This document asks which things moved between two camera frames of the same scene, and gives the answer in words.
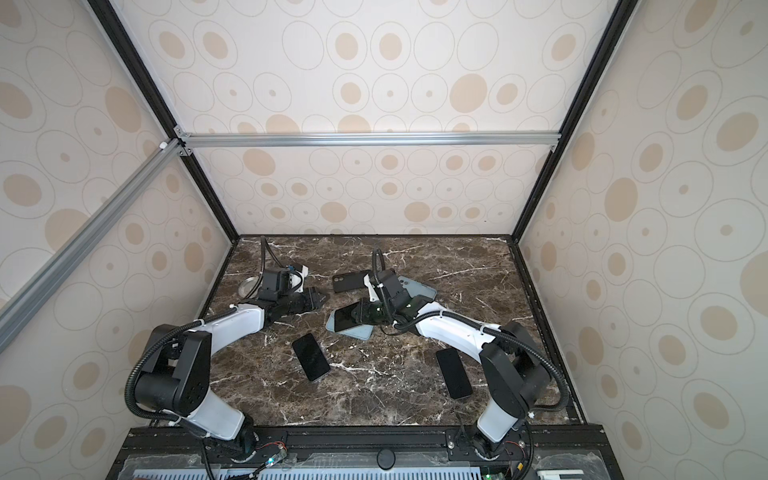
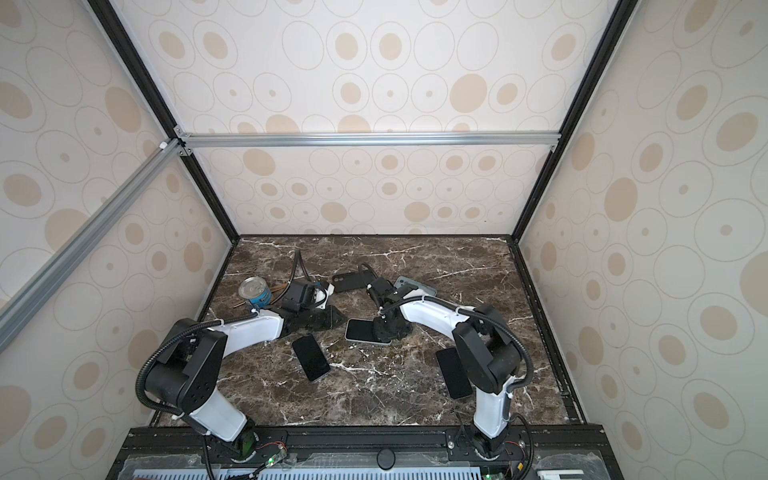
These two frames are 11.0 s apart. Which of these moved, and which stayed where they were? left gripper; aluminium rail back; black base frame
Moved: left gripper
Stayed: aluminium rail back; black base frame
